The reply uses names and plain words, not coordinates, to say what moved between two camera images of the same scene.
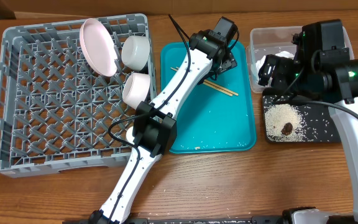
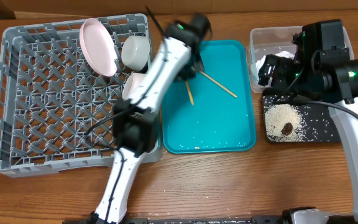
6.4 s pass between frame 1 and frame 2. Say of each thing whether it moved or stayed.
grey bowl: stayed
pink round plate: stayed
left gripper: moved
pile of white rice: stayed
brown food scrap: stayed
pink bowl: stayed
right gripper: stayed
